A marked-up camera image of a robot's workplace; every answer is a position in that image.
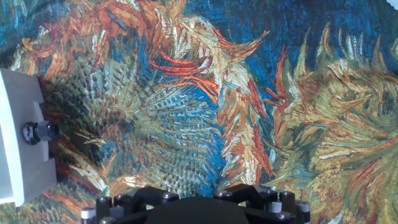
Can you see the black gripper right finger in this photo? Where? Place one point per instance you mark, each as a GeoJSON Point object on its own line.
{"type": "Point", "coordinates": [267, 205]}

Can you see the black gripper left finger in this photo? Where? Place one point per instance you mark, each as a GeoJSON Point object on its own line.
{"type": "Point", "coordinates": [124, 205]}

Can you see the white drawer with black knob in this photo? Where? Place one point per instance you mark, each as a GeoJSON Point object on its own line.
{"type": "Point", "coordinates": [28, 161]}

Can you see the black drawer knob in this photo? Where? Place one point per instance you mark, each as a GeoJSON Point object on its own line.
{"type": "Point", "coordinates": [37, 132]}

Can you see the sunflower painting print cloth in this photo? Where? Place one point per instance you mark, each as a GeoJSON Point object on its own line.
{"type": "Point", "coordinates": [217, 109]}

